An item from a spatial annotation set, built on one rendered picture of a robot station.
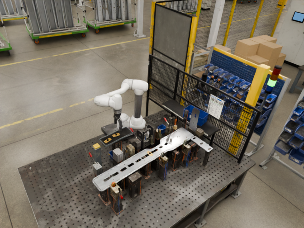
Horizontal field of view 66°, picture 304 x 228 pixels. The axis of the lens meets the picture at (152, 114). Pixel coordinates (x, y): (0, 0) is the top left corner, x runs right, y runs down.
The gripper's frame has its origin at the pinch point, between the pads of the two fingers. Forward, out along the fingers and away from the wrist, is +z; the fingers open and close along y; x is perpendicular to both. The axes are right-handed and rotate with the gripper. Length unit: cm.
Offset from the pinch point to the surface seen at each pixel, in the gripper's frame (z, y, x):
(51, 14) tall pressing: 57, -697, 65
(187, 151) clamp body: 30, 46, 68
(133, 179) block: 26, 55, -8
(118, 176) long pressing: 29, 43, -19
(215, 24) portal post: -3, -260, 388
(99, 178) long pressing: 29, 35, -37
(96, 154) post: 22.0, 9.1, -30.1
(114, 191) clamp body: 23, 61, -31
